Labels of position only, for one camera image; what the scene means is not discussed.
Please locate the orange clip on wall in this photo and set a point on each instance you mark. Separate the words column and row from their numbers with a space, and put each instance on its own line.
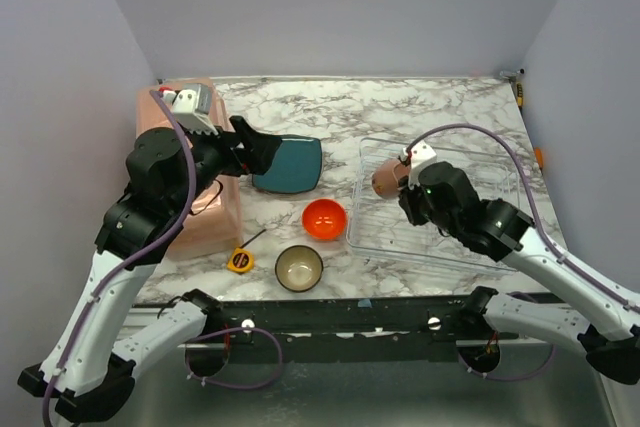
column 539, row 157

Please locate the yellow black tool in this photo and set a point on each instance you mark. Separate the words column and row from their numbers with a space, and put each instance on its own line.
column 519, row 93

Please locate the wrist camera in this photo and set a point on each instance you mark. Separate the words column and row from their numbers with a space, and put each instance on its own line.
column 191, row 106
column 416, row 159

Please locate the pink floral mug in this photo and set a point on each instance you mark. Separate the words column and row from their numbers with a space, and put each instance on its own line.
column 389, row 178

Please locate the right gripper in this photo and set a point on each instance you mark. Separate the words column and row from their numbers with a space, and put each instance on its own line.
column 410, row 202

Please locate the orange bowl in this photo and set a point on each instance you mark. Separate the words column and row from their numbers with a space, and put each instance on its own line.
column 324, row 219

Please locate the yellow tape measure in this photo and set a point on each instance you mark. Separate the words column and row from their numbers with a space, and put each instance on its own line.
column 241, row 261

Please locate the teal square plate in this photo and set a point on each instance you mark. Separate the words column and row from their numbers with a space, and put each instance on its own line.
column 296, row 168

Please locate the black mounting rail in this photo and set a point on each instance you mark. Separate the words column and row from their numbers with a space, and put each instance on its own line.
column 349, row 330

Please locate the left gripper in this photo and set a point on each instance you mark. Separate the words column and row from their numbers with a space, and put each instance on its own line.
column 238, row 148

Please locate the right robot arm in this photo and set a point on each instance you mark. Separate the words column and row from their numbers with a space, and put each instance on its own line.
column 600, row 318

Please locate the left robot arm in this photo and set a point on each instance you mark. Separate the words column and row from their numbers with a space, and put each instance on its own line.
column 90, row 374

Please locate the beige bowl dark rim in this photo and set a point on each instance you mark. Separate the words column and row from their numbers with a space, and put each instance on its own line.
column 299, row 268

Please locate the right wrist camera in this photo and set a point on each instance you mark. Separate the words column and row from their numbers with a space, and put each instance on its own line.
column 416, row 159

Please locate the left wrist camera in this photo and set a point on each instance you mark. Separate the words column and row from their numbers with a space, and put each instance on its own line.
column 191, row 106

